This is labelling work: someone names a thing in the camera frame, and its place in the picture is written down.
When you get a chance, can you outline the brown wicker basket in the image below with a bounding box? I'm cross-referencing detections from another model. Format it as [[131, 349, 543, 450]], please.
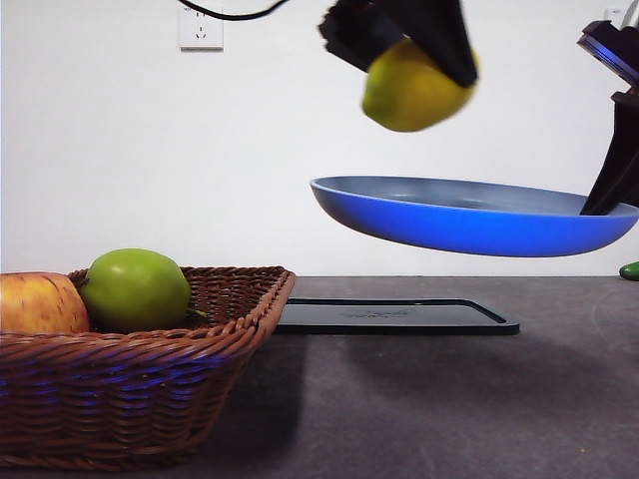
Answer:
[[0, 265, 299, 473]]

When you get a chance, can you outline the blue plate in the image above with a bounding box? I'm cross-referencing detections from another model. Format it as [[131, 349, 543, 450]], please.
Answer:
[[309, 175, 639, 258]]

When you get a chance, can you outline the black flat tray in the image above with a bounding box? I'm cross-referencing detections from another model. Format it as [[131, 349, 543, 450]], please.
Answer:
[[274, 297, 520, 336]]

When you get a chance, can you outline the green apple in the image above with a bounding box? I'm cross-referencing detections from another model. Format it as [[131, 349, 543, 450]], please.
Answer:
[[79, 247, 209, 333]]

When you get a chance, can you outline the yellow lemon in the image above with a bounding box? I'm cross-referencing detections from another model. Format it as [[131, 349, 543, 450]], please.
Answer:
[[361, 37, 480, 134]]

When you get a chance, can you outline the red yellow apple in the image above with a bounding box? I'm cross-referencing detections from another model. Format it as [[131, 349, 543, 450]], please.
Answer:
[[0, 271, 92, 335]]

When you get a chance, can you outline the black cable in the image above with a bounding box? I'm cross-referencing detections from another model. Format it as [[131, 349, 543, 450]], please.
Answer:
[[177, 0, 292, 22]]

